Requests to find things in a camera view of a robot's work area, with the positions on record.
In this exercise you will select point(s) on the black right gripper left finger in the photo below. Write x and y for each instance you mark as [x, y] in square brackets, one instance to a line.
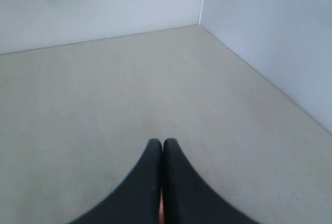
[137, 198]

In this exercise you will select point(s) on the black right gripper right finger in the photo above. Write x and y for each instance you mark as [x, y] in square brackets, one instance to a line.
[187, 198]

